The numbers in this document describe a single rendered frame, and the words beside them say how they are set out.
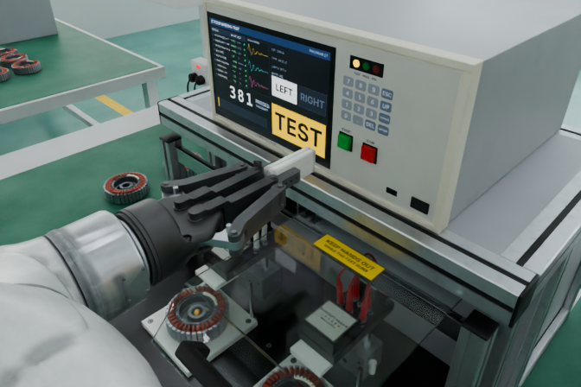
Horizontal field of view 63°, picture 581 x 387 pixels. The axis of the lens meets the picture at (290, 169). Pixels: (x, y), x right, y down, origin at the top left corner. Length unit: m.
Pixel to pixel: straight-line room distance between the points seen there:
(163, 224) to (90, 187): 0.99
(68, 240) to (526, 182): 0.57
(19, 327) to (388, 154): 0.44
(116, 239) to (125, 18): 5.35
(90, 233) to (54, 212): 0.93
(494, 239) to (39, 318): 0.48
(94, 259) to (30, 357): 0.18
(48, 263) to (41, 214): 0.95
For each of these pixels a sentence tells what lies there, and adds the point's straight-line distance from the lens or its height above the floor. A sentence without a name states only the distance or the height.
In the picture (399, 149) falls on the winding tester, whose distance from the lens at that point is 0.57.
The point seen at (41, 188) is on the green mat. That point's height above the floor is 0.75.
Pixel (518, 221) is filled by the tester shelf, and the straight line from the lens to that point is 0.64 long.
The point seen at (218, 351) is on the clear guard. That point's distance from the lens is 0.54.
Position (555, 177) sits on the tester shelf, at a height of 1.11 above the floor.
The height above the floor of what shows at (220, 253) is 0.91.
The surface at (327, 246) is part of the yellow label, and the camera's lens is 0.62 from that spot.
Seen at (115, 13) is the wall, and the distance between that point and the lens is 5.66.
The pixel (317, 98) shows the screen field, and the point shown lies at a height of 1.23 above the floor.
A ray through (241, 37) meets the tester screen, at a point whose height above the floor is 1.27.
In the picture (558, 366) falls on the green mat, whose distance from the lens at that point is 1.00.
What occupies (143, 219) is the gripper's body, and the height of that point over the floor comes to 1.22.
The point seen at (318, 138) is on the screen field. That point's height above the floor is 1.17.
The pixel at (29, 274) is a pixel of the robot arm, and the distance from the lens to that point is 0.38.
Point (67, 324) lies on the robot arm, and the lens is 0.26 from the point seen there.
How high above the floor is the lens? 1.47
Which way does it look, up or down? 31 degrees down
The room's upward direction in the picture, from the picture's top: straight up
